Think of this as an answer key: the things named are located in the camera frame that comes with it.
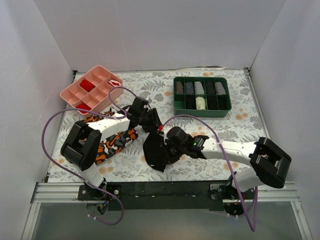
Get red white rolled garment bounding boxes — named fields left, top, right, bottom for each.
left=107, top=79, right=122, bottom=88

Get cream rolled socks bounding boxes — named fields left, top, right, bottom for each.
left=195, top=96, right=206, bottom=110

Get blue striped rolled socks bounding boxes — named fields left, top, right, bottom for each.
left=184, top=81, right=195, bottom=95

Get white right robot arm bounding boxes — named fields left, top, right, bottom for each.
left=164, top=126, right=292, bottom=199

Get floral fern table mat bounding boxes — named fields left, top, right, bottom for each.
left=47, top=69, right=278, bottom=183

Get pink compartment tray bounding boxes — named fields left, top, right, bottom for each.
left=60, top=65, right=124, bottom=118

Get black underwear beige waistband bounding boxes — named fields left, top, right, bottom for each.
left=143, top=132, right=172, bottom=172

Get red rolled garment back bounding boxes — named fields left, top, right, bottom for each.
left=79, top=79, right=95, bottom=92

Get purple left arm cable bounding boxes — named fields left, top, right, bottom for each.
left=41, top=86, right=141, bottom=226

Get orange camouflage patterned garment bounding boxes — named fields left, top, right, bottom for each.
left=82, top=106, right=139, bottom=166

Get grey white rolled socks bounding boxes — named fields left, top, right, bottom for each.
left=194, top=81, right=205, bottom=95

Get aluminium frame rail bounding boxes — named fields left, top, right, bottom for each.
left=22, top=182, right=312, bottom=240

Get white patterned rolled socks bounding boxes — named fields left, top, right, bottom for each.
left=215, top=81, right=227, bottom=96

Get black rolled socks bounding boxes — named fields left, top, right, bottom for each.
left=205, top=81, right=216, bottom=95
left=185, top=94, right=197, bottom=110

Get green compartment tray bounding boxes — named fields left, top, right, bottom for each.
left=173, top=76, right=232, bottom=118

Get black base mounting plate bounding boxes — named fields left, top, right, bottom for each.
left=77, top=180, right=244, bottom=217

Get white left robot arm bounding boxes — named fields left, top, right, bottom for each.
left=60, top=97, right=162, bottom=200

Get black rolled socks back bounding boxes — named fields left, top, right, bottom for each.
left=205, top=81, right=216, bottom=95

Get red rolled garment front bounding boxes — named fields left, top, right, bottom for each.
left=76, top=103, right=91, bottom=114

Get grey brown rolled socks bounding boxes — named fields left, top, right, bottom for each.
left=174, top=81, right=184, bottom=95

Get black rolled socks front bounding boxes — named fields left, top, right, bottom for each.
left=185, top=94, right=197, bottom=110

